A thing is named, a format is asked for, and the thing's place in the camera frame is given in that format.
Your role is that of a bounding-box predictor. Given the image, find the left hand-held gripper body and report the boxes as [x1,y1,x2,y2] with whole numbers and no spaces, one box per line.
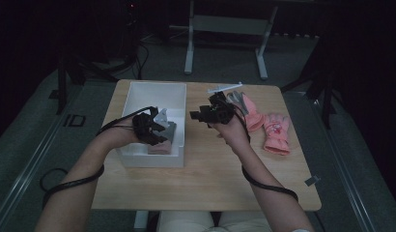
[131,105,171,147]

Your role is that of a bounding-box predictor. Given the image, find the white storage box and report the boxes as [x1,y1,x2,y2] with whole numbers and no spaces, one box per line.
[116,81,188,168]

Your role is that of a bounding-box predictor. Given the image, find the white table leg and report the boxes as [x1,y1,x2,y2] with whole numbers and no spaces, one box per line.
[133,211,150,230]

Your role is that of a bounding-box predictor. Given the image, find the black floor cable loop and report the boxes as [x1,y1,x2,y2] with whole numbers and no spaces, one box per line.
[39,167,69,195]

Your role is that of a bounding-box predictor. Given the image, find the person's right hand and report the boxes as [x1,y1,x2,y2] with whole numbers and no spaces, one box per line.
[208,114,252,153]

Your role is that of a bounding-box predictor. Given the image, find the grey knit glove pink cuff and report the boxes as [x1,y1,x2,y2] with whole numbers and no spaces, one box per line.
[147,120,178,156]

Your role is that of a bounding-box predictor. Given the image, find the pink padded ski glove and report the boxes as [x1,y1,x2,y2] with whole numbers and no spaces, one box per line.
[226,90,266,132]
[263,112,291,157]

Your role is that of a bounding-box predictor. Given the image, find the person's left hand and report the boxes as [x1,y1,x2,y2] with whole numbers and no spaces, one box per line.
[112,115,142,150]

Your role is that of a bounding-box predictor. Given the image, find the black floor bracket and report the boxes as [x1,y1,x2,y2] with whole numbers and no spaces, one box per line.
[63,114,87,128]

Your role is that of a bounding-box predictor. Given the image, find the metal floor rail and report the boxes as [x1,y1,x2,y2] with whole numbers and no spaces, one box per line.
[310,96,378,232]
[0,86,84,226]

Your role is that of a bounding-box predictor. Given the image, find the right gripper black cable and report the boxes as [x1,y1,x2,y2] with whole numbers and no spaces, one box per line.
[231,102,299,203]

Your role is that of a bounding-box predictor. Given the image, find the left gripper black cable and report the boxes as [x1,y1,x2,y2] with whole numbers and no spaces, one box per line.
[41,105,156,209]

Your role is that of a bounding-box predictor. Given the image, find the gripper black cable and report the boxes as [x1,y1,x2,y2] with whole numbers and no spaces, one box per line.
[41,105,156,209]
[231,102,299,203]

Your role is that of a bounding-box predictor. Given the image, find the black tripod stand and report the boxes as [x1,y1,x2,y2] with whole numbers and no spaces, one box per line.
[55,47,139,115]
[280,42,337,130]

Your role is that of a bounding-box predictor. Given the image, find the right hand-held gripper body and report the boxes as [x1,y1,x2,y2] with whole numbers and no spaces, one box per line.
[199,81,244,127]

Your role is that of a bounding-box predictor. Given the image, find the white metal stand frame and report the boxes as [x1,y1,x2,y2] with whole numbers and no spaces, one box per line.
[184,0,279,81]

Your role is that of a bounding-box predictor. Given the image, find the thin black floor cable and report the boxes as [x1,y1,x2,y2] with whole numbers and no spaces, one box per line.
[136,42,151,80]

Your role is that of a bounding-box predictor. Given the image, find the small grey tag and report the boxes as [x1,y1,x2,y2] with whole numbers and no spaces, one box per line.
[304,175,321,188]

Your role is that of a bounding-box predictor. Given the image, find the person's legs in beige trousers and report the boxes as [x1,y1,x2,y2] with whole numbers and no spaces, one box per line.
[156,211,265,232]

